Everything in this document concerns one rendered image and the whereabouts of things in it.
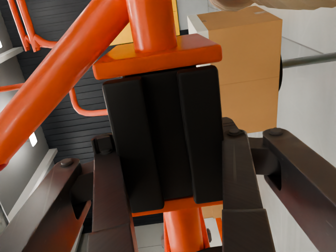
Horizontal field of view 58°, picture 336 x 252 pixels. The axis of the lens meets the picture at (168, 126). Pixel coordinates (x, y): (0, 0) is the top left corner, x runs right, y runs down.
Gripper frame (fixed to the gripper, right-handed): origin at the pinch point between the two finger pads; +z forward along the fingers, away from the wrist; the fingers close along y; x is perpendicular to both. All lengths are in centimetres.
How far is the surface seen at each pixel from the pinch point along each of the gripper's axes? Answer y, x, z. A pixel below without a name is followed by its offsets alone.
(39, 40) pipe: -295, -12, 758
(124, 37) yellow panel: -88, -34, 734
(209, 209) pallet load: 57, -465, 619
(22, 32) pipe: -344, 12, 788
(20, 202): -487, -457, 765
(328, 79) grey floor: 119, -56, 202
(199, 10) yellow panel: 96, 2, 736
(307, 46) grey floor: 118, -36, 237
